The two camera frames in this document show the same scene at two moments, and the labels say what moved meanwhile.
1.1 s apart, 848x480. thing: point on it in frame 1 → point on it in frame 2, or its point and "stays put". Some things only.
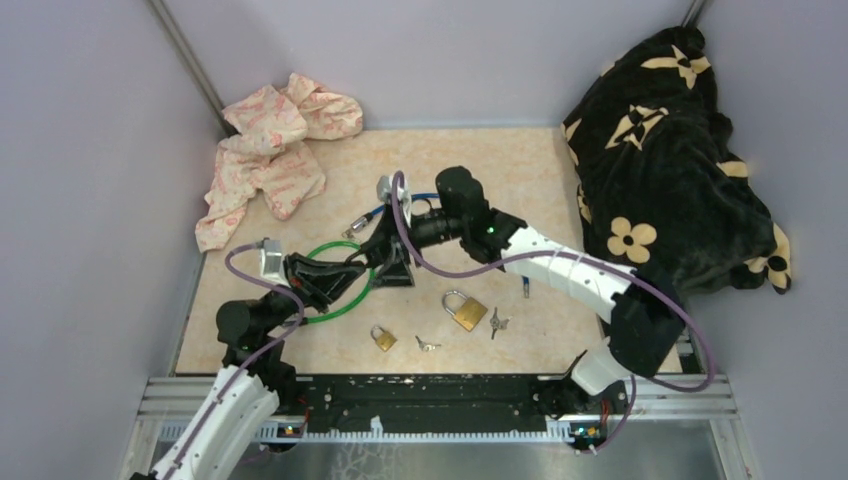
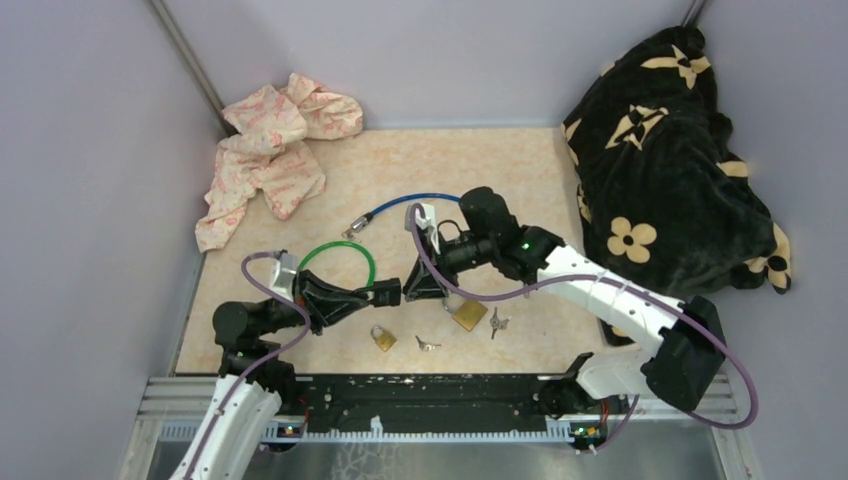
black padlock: (374, 251) → (387, 293)
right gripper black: (395, 274) → (422, 283)
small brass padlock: (385, 340) stays put
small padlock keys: (424, 346) stays put
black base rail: (446, 404) stays put
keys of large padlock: (496, 323) stays put
